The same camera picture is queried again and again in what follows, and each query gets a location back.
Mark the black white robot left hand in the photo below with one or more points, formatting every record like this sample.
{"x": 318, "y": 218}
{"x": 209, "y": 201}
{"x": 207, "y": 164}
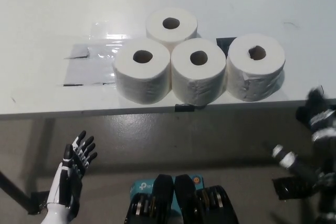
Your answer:
{"x": 65, "y": 182}

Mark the dark grey robot right hand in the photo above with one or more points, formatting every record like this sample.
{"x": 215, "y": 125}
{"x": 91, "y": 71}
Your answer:
{"x": 323, "y": 129}

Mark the white toilet paper roll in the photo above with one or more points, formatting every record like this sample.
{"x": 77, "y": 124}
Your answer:
{"x": 254, "y": 77}
{"x": 141, "y": 82}
{"x": 197, "y": 82}
{"x": 157, "y": 28}

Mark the black table leg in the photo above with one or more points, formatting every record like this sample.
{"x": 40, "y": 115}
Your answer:
{"x": 13, "y": 186}

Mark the teal tp-link box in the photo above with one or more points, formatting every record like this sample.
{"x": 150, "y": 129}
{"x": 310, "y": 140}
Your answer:
{"x": 141, "y": 186}

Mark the grey tape patch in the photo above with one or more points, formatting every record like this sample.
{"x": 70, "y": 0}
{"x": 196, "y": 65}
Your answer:
{"x": 78, "y": 69}

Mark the black tape square patch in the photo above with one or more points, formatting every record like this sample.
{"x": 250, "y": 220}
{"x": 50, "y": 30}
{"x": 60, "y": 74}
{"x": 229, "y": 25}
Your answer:
{"x": 223, "y": 44}

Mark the clear plastic tape sheet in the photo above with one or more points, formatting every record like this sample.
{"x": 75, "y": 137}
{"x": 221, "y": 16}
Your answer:
{"x": 105, "y": 35}

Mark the black table foot bracket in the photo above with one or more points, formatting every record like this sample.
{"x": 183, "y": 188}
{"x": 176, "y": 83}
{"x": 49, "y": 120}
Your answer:
{"x": 286, "y": 187}

